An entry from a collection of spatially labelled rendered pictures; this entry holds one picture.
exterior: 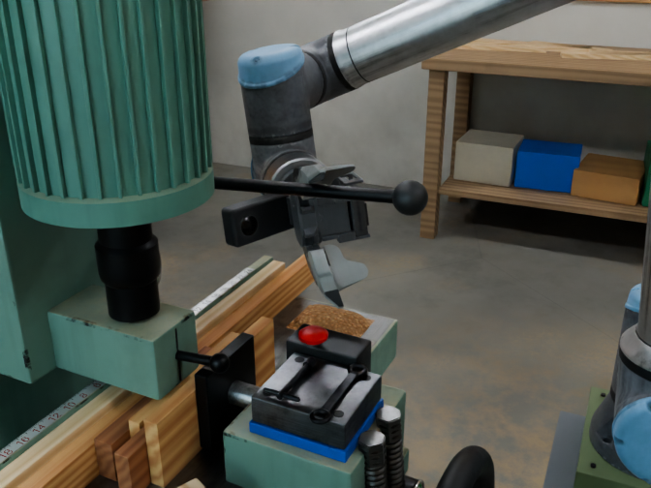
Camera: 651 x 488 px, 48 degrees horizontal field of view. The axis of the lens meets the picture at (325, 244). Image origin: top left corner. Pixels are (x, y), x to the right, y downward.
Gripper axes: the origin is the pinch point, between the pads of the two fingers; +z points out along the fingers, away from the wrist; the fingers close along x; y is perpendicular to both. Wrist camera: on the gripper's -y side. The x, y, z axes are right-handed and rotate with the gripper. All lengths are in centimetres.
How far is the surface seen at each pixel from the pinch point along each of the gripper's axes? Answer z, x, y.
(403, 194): 5.6, -5.4, 7.1
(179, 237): -272, 82, -16
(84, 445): 5.4, 13.0, -27.1
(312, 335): 5.3, 7.2, -3.7
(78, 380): -20.6, 18.9, -30.9
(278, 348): -13.9, 17.7, -5.2
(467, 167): -246, 68, 122
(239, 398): 3.5, 13.2, -11.8
